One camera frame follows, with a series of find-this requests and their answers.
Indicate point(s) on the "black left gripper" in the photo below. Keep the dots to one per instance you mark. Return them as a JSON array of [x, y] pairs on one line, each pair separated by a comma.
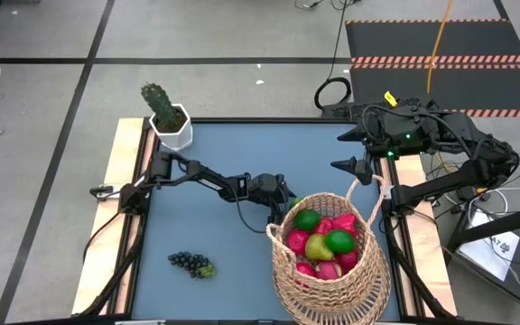
[[264, 187]]

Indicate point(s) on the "wooden side board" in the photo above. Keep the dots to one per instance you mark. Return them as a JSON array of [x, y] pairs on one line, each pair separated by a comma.
[[102, 253], [427, 253]]

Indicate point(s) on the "white hexagonal plant pot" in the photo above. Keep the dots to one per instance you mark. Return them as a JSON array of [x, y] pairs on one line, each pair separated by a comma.
[[176, 140]]

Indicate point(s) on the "yellow-green pear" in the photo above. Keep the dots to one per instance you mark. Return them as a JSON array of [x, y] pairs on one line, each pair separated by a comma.
[[316, 248]]

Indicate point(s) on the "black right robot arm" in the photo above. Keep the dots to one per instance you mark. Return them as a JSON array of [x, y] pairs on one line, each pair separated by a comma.
[[476, 149]]

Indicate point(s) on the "yellow tag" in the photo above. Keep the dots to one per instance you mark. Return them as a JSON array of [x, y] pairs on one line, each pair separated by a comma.
[[391, 98]]

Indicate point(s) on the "red bell pepper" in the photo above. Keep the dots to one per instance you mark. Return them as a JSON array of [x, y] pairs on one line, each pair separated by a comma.
[[346, 222]]

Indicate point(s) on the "black hazard-striped floor mat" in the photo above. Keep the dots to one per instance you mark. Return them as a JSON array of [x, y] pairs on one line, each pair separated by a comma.
[[467, 40]]

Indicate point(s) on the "dark grape bunch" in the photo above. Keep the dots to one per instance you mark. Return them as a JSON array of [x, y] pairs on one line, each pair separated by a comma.
[[188, 262]]

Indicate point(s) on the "red round fruit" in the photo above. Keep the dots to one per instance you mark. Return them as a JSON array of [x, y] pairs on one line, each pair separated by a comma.
[[296, 241]]

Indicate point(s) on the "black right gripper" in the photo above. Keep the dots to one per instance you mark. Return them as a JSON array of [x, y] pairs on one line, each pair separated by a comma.
[[391, 131]]

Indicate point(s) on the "black stand beam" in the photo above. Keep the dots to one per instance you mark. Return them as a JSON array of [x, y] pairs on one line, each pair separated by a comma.
[[499, 225]]

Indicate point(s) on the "white paper sheet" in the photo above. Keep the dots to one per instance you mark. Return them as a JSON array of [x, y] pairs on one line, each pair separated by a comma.
[[494, 257]]

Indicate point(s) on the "glossy red apple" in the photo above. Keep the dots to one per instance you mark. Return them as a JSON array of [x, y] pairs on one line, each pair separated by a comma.
[[305, 270]]

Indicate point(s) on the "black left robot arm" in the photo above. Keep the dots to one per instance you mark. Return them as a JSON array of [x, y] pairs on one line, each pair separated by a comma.
[[197, 173]]

